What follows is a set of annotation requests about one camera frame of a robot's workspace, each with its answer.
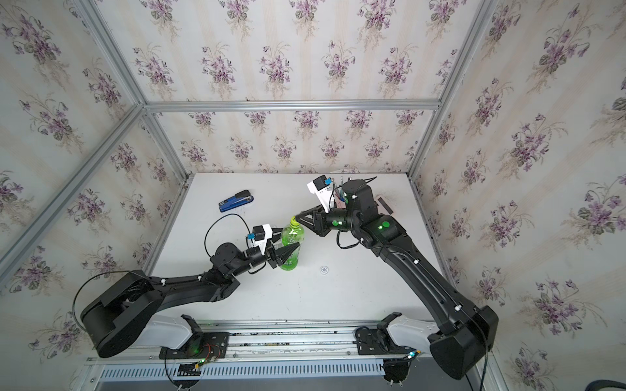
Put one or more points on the green plastic bottle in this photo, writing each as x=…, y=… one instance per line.
x=293, y=233

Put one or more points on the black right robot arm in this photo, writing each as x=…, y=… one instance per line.
x=466, y=332

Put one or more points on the pink calculator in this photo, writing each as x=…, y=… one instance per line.
x=383, y=206

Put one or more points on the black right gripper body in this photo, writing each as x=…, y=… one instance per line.
x=340, y=219

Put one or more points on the blue black stapler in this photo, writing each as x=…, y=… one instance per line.
x=236, y=201

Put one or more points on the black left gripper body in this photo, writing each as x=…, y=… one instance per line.
x=269, y=252

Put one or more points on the green bottle cap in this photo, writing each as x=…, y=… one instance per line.
x=294, y=222

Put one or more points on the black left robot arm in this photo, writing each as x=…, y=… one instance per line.
x=115, y=319

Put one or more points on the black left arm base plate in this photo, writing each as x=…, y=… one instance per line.
x=197, y=344

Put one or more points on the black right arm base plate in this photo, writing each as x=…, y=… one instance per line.
x=378, y=341

